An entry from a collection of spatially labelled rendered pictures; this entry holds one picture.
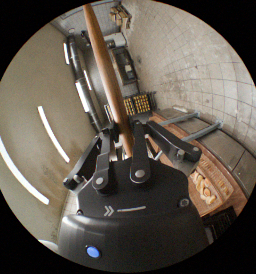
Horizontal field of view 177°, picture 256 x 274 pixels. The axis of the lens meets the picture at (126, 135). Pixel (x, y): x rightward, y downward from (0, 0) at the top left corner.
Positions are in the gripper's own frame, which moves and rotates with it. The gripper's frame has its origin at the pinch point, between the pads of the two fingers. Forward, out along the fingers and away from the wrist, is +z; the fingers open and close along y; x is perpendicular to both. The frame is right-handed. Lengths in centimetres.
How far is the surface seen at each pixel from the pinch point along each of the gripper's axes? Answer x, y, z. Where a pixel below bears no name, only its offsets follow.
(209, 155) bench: -47, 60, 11
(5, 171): 7, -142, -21
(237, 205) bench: -56, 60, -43
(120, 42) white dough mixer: 312, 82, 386
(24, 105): 70, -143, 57
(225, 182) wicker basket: -50, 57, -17
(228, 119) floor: -30, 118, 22
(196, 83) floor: 9, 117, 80
